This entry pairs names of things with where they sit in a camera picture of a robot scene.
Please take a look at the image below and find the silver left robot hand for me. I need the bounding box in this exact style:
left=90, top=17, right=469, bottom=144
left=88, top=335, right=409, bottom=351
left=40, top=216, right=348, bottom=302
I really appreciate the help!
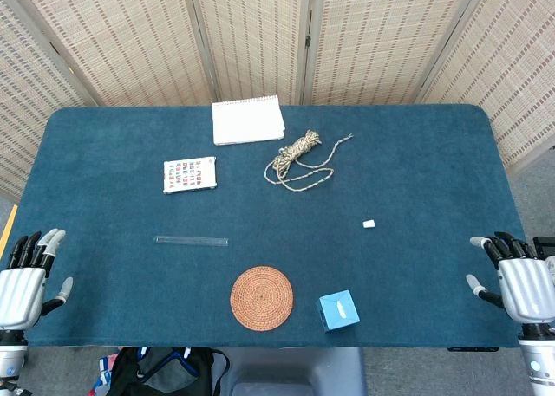
left=0, top=228, right=74, bottom=331

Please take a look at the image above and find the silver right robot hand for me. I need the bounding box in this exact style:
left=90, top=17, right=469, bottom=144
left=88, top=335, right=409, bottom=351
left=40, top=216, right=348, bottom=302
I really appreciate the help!
left=466, top=230, right=555, bottom=327

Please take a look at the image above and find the clear plastic tube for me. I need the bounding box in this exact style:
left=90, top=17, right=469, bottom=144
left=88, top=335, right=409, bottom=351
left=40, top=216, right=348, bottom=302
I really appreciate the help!
left=154, top=235, right=230, bottom=249

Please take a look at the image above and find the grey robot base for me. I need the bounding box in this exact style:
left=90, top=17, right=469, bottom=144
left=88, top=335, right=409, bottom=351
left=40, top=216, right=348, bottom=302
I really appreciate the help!
left=212, top=347, right=368, bottom=396

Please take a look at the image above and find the black box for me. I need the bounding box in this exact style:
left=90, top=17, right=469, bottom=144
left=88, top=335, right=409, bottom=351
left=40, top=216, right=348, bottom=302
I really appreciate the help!
left=532, top=236, right=555, bottom=258

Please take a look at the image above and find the yellow strip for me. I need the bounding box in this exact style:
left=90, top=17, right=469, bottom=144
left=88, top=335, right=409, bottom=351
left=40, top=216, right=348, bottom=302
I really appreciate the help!
left=0, top=204, right=19, bottom=258

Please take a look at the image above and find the colourful bag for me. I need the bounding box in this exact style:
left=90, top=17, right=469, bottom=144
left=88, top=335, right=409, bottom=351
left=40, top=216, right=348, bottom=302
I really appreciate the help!
left=88, top=352, right=121, bottom=396

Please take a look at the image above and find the black backpack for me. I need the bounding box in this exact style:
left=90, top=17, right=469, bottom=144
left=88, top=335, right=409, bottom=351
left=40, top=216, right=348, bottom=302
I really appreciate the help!
left=106, top=347, right=230, bottom=396

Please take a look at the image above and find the blue table cloth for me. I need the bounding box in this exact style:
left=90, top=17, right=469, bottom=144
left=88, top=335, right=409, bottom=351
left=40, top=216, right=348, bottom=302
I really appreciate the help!
left=23, top=104, right=537, bottom=349

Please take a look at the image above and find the blue cardboard box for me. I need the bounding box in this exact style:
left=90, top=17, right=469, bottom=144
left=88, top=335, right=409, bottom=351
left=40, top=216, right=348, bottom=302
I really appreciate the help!
left=318, top=289, right=361, bottom=333

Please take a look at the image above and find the white card with colourful pictures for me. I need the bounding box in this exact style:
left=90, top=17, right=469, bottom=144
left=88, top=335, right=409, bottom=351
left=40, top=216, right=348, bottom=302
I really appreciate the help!
left=162, top=155, right=218, bottom=194

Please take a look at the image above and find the round woven rattan coaster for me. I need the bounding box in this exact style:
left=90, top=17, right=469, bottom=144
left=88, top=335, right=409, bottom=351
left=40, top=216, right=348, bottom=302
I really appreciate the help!
left=229, top=265, right=295, bottom=332

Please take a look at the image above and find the woven folding screen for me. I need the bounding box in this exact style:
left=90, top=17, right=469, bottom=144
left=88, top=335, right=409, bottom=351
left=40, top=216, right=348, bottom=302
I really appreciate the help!
left=0, top=0, right=555, bottom=200

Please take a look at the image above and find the white spiral notebook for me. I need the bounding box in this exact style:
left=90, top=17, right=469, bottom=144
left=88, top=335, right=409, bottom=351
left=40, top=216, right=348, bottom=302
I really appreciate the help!
left=211, top=94, right=286, bottom=146

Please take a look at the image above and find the beige braided rope bundle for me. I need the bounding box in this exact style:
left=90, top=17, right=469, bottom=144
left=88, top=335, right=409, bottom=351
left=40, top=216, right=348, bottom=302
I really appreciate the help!
left=263, top=129, right=355, bottom=193

